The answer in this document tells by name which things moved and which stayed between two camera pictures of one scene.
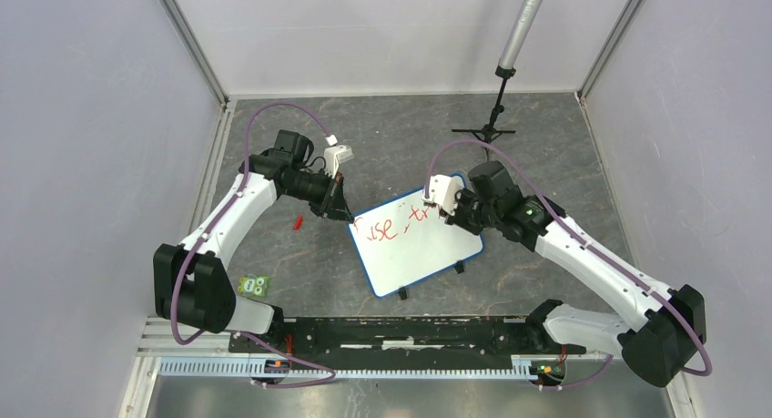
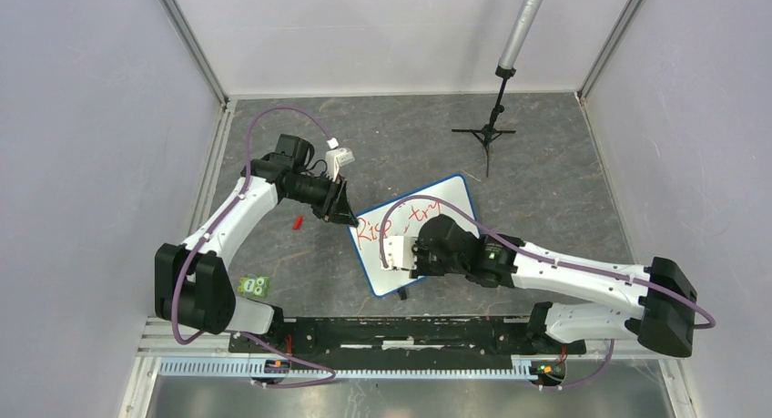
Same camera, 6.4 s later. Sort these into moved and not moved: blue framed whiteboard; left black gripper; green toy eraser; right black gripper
Moved: right black gripper
Not moved: left black gripper; green toy eraser; blue framed whiteboard
